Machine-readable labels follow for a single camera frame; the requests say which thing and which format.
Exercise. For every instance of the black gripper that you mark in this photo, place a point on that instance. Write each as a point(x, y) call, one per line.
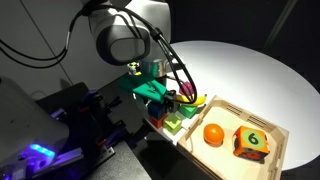
point(169, 96)

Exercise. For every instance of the blue block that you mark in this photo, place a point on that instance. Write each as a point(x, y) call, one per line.
point(156, 109)

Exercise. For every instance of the orange block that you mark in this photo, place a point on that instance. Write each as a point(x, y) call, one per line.
point(157, 121)

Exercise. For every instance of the light green block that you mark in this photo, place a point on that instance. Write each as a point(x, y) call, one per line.
point(172, 124)

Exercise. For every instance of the dark green block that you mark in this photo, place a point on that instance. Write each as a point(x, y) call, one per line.
point(188, 111)

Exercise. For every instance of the pink block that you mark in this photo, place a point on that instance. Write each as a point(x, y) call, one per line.
point(186, 89)

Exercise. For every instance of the wooden crate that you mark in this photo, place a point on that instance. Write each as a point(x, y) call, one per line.
point(266, 126)

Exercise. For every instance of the orange toy fruit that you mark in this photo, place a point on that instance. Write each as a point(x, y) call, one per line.
point(213, 134)

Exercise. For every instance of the orange soft cube number six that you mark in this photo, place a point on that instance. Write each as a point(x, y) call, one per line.
point(251, 143)

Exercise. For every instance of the white box with blue light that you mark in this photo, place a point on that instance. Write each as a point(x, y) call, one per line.
point(30, 126)

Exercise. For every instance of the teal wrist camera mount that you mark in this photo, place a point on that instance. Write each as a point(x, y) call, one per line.
point(148, 87)

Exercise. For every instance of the aluminium rail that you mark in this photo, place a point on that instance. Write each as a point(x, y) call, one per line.
point(76, 156)

